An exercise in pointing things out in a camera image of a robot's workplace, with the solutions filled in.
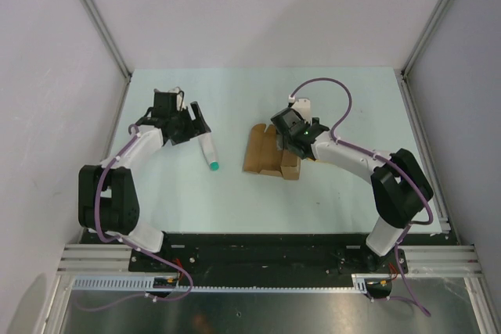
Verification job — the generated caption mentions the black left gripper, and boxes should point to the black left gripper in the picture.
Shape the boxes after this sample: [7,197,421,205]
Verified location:
[169,102,210,145]

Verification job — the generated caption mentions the white tube green cap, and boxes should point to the white tube green cap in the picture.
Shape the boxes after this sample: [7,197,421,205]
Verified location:
[198,132,219,171]

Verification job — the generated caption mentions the brown cardboard express box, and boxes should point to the brown cardboard express box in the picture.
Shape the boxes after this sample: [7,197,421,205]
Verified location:
[243,124,301,181]

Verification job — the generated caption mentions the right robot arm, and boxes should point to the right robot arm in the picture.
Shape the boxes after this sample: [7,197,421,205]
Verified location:
[271,107,434,272]

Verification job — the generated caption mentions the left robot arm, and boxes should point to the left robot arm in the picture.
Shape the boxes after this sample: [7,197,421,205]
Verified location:
[78,87,219,271]

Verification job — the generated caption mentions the aluminium crossbar profile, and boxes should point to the aluminium crossbar profile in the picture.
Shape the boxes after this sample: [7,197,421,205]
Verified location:
[57,244,483,278]

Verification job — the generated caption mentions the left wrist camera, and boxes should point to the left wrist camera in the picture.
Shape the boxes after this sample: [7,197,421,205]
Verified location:
[168,87,186,111]

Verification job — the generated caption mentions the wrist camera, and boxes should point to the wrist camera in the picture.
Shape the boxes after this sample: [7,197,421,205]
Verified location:
[288,96,312,123]
[168,87,186,111]

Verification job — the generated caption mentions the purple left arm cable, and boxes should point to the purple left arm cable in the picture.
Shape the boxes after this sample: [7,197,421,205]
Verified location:
[74,123,195,314]

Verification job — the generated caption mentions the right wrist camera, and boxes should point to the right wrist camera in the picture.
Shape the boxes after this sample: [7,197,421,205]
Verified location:
[288,96,312,123]

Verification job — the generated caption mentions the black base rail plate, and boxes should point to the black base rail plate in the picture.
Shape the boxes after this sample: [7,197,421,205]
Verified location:
[80,232,457,287]

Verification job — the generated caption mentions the grey slotted cable duct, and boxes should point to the grey slotted cable duct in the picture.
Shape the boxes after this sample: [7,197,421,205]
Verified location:
[71,274,371,295]

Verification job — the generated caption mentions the left aluminium frame post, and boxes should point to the left aluminium frame post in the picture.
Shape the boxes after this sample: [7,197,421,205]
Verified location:
[79,0,132,82]

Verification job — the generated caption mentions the aluminium frame post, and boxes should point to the aluminium frame post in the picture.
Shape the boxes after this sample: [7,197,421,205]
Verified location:
[79,0,132,82]
[401,0,477,77]

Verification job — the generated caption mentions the right aluminium frame post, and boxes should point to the right aluminium frame post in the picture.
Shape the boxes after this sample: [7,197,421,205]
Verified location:
[401,0,477,77]

